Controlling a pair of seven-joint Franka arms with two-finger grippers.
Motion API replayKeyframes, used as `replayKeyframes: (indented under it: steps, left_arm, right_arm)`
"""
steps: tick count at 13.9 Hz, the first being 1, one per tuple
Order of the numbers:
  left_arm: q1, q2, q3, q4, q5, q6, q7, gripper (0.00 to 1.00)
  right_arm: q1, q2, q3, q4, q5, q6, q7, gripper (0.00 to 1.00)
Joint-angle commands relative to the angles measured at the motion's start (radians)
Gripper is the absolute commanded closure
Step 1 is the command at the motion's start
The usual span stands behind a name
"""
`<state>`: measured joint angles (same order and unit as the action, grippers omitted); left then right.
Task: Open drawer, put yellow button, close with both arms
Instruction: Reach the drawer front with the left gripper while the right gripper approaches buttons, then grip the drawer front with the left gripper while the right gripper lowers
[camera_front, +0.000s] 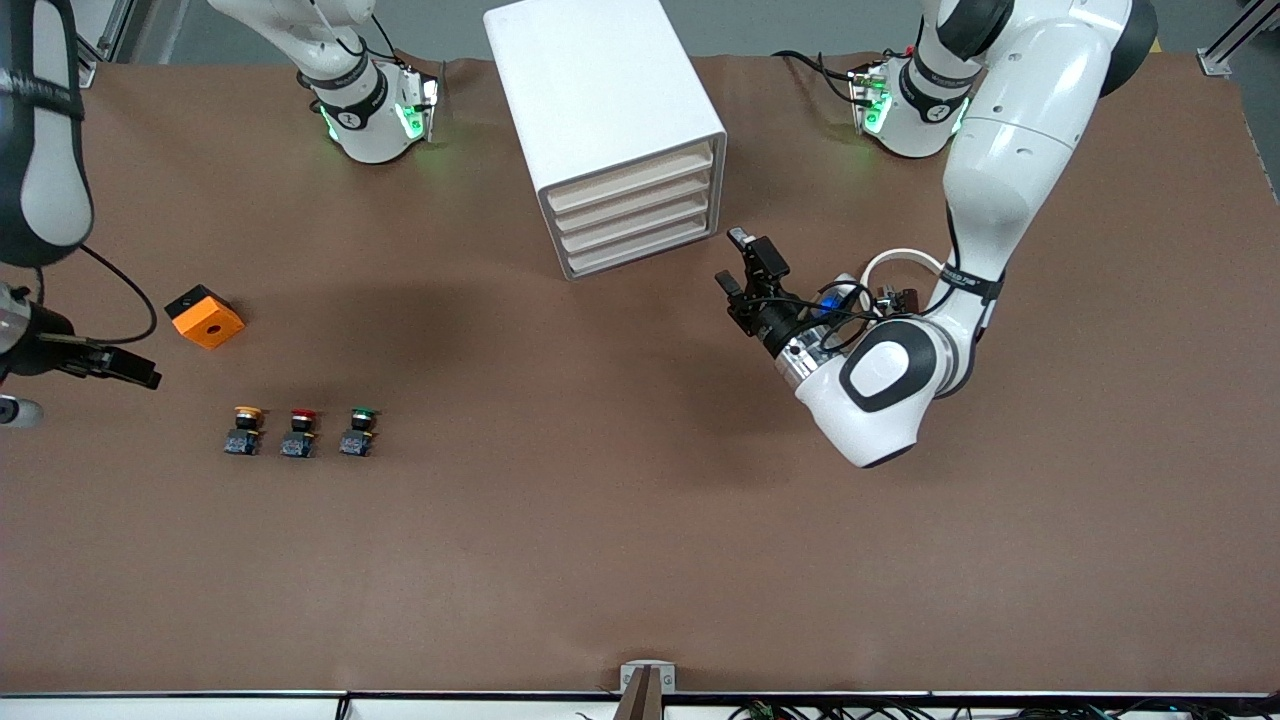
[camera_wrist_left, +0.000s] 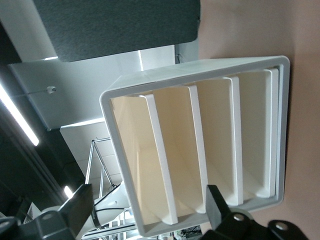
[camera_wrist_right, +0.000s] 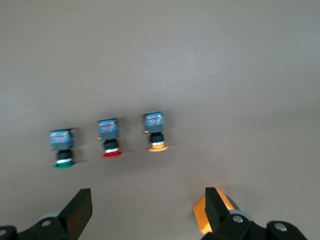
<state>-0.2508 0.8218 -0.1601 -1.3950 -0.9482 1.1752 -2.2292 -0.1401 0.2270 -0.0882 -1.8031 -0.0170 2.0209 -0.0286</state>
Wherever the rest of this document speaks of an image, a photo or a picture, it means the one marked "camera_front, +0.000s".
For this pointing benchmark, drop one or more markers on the dark brown small component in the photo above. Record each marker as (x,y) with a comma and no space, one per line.
(905,299)

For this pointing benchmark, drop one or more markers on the yellow push button switch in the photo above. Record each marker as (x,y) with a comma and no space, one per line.
(243,435)

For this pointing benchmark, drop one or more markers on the aluminium frame post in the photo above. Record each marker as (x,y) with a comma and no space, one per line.
(1235,40)
(105,50)

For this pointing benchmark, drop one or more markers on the white curved plastic piece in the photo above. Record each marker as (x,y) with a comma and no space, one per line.
(895,256)

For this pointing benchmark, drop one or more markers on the red push button switch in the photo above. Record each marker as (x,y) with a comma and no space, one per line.
(298,438)

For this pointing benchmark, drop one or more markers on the silver base connector plate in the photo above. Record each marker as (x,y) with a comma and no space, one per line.
(425,100)
(868,100)

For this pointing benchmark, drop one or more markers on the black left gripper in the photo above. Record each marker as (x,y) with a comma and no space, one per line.
(771,322)

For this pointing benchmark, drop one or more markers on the orange and black button box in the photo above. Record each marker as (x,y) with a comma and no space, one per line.
(208,322)

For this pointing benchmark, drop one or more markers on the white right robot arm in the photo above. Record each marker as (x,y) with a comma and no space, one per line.
(370,120)

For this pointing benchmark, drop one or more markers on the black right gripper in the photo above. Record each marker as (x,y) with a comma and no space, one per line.
(40,350)

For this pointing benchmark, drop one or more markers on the white tray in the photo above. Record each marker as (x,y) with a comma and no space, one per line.
(630,178)

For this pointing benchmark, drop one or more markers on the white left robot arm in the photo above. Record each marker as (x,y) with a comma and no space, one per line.
(1010,150)

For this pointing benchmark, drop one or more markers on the silver table edge bracket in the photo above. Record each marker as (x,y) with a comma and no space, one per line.
(648,672)

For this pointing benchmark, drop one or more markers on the brown bar under bracket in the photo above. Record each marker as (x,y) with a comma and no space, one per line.
(640,705)

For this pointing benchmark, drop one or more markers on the green push button switch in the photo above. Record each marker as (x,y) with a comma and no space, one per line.
(357,436)

